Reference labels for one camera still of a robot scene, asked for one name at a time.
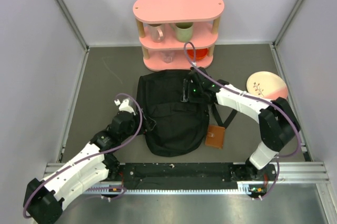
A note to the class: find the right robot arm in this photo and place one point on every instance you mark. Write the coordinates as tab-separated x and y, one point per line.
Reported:
277	122

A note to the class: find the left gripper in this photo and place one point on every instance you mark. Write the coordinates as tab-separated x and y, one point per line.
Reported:
151	123

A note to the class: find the pink mug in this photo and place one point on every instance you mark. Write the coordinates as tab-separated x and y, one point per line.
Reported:
157	32

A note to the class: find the orange bowl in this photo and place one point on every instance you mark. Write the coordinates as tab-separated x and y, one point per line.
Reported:
199	55

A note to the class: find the clear drinking glass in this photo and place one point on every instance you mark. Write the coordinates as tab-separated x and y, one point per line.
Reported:
168	56

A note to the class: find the green mug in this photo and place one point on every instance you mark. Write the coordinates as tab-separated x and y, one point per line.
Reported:
183	31

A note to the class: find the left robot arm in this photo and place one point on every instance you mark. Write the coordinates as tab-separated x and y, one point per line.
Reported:
45	200

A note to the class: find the black student backpack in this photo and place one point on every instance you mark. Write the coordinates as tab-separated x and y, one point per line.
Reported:
181	127

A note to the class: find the grey cable duct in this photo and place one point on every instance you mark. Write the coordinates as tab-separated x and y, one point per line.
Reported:
244	189

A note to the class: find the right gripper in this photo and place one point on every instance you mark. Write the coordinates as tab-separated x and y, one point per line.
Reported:
188	85

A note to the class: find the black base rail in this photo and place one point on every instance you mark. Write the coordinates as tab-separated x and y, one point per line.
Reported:
191	176

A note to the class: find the pink three-tier shelf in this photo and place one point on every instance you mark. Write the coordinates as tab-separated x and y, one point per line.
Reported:
205	15

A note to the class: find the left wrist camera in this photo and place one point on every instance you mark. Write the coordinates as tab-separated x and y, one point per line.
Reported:
126	105

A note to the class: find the brown leather wallet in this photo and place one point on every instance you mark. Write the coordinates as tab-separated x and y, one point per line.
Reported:
215	136

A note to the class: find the cream and pink plate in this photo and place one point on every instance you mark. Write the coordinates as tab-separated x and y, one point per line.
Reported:
267	85

